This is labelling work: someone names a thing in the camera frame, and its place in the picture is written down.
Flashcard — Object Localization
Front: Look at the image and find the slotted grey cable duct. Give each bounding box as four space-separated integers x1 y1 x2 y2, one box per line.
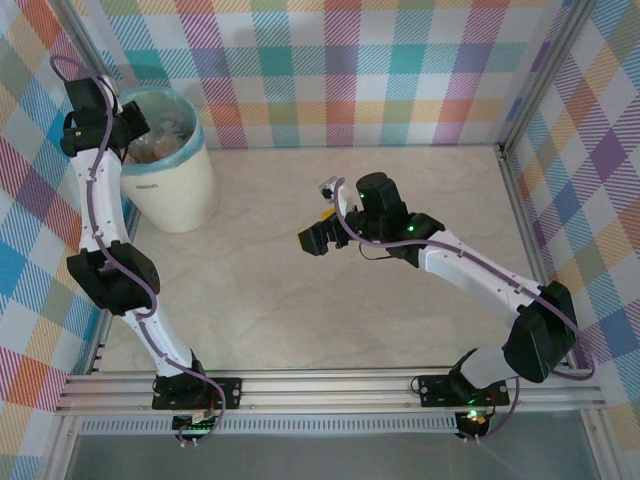
79 417 461 437

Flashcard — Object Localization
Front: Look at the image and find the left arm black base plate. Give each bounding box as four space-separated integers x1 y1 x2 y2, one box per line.
151 375 244 412

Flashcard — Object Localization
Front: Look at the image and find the teal plastic bin liner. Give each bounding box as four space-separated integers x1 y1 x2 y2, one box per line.
118 85 207 176

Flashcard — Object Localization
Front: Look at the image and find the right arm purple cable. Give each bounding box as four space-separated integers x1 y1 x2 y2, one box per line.
333 177 600 444

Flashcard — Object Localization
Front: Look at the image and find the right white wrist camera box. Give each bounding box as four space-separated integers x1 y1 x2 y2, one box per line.
317 175 350 217

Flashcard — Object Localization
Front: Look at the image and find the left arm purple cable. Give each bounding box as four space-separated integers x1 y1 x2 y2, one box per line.
49 53 236 441

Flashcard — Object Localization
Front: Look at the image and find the cream round waste bin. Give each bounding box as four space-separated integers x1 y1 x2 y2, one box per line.
119 87 220 234

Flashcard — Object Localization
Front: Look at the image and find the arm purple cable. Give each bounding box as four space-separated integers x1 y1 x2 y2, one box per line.
333 177 600 444
49 53 236 441

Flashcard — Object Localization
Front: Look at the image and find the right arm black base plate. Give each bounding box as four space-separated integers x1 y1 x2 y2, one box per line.
417 373 511 409

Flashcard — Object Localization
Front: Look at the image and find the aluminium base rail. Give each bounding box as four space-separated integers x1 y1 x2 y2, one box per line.
53 369 607 416

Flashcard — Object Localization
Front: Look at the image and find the aluminium corner post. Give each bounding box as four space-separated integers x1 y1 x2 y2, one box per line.
62 0 124 96
499 0 599 151

